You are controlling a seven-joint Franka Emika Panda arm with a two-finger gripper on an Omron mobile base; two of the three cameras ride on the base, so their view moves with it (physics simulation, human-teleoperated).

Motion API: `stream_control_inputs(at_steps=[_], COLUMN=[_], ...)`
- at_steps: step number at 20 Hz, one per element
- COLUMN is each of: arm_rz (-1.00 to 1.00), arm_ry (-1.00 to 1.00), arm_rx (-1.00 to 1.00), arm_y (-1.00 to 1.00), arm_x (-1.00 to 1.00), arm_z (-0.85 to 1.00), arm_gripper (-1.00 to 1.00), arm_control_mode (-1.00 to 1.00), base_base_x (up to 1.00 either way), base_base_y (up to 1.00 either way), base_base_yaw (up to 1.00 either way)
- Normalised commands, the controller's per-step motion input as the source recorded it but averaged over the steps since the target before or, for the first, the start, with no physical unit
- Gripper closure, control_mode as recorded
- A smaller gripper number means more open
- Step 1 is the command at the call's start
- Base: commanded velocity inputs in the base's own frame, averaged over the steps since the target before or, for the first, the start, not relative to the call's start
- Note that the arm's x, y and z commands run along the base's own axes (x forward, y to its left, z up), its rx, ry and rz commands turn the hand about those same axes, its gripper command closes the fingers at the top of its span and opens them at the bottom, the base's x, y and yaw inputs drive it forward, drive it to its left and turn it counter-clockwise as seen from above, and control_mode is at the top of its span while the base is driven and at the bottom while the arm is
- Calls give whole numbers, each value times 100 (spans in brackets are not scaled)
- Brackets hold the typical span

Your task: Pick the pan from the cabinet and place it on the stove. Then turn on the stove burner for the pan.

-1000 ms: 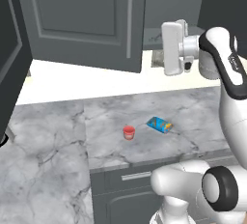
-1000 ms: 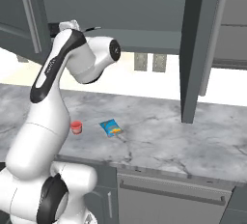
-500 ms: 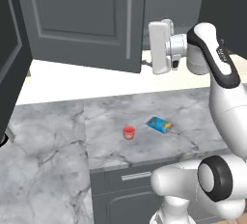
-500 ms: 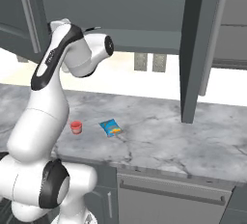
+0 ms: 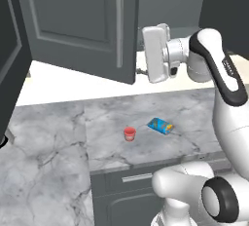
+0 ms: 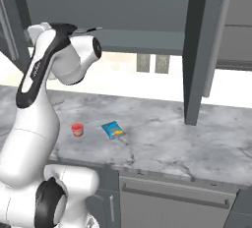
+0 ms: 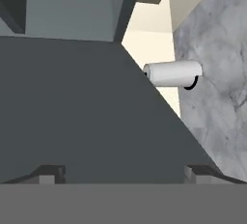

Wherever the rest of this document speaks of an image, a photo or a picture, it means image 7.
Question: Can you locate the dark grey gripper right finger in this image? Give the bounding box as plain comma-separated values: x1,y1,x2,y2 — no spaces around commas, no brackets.
184,164,247,185

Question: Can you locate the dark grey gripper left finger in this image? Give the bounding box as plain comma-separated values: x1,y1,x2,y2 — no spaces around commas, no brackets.
1,164,68,185

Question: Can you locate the black paper towel holder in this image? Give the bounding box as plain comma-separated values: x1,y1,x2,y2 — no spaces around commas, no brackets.
143,70,200,91

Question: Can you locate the white paper towel roll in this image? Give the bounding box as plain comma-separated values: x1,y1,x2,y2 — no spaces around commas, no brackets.
143,59,204,88

